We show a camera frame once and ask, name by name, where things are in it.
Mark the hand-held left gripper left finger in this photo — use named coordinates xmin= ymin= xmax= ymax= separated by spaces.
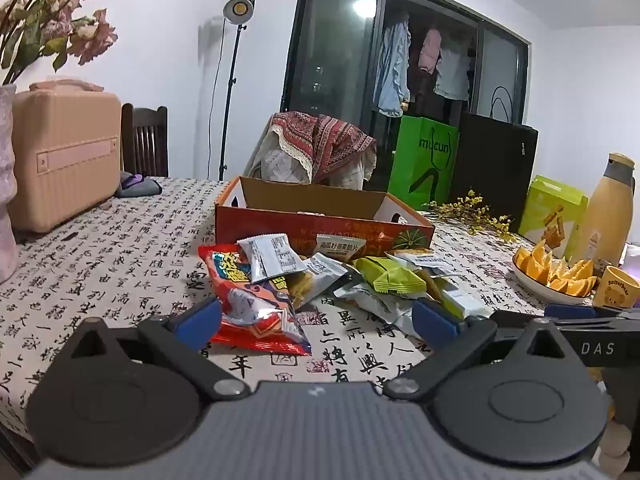
xmin=65 ymin=297 xmax=251 ymax=402

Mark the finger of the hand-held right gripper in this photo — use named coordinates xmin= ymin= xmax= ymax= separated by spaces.
xmin=489 ymin=309 xmax=617 ymax=332
xmin=544 ymin=304 xmax=640 ymax=319

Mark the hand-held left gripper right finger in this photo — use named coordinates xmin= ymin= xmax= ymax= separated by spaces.
xmin=382 ymin=299 xmax=578 ymax=402

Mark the pale green long packet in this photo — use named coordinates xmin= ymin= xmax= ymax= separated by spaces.
xmin=425 ymin=275 xmax=493 ymax=319

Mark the red chips bag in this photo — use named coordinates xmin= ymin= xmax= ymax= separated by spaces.
xmin=197 ymin=243 xmax=312 ymax=357

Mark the green snack packet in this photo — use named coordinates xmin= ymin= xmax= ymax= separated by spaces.
xmin=352 ymin=256 xmax=428 ymax=293

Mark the silver snack packet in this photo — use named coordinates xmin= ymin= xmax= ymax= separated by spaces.
xmin=237 ymin=234 xmax=307 ymax=283

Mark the red cardboard box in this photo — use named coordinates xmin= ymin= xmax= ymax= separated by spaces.
xmin=215 ymin=176 xmax=435 ymax=262

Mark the pile of small snack packets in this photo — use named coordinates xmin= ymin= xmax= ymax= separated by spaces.
xmin=287 ymin=250 xmax=481 ymax=331

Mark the person's right hand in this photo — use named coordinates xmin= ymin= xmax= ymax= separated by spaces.
xmin=597 ymin=420 xmax=636 ymax=478

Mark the white plate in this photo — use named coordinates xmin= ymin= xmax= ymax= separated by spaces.
xmin=512 ymin=252 xmax=596 ymax=307

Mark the yellow bear cup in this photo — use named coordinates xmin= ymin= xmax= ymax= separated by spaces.
xmin=592 ymin=266 xmax=640 ymax=309

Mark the green snack box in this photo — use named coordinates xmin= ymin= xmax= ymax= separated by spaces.
xmin=517 ymin=175 xmax=590 ymax=261

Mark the yellow bottle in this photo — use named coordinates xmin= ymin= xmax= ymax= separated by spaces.
xmin=565 ymin=152 xmax=636 ymax=267

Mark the yellow flower branch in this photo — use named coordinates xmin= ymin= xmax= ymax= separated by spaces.
xmin=422 ymin=190 xmax=518 ymax=244

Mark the grey purple cloth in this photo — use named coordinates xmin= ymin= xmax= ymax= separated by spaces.
xmin=115 ymin=171 xmax=163 ymax=198

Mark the black paper bag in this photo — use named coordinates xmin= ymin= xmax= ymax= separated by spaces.
xmin=450 ymin=85 xmax=539 ymax=233

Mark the green paper bag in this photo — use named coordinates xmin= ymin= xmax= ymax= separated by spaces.
xmin=387 ymin=115 xmax=460 ymax=211

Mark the beige coat on chair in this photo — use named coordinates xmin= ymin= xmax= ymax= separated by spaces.
xmin=248 ymin=125 xmax=376 ymax=191

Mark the dark wooden chair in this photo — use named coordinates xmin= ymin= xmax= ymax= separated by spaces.
xmin=121 ymin=103 xmax=169 ymax=178

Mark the red patterned cloth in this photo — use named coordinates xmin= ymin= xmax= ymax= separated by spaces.
xmin=267 ymin=111 xmax=378 ymax=183

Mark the pink suitcase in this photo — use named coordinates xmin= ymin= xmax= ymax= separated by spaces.
xmin=10 ymin=79 xmax=123 ymax=233

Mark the hanging white garment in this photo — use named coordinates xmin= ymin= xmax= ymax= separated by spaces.
xmin=434 ymin=35 xmax=473 ymax=101

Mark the hanging blue shirt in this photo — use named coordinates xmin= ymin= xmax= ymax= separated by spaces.
xmin=372 ymin=19 xmax=412 ymax=118

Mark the hanging pink garment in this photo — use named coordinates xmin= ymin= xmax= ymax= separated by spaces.
xmin=417 ymin=27 xmax=444 ymax=76

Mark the black framed glass door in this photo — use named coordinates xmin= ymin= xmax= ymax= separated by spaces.
xmin=282 ymin=0 xmax=531 ymax=196

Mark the floor lamp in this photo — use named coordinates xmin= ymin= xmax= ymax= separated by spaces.
xmin=218 ymin=0 xmax=257 ymax=181

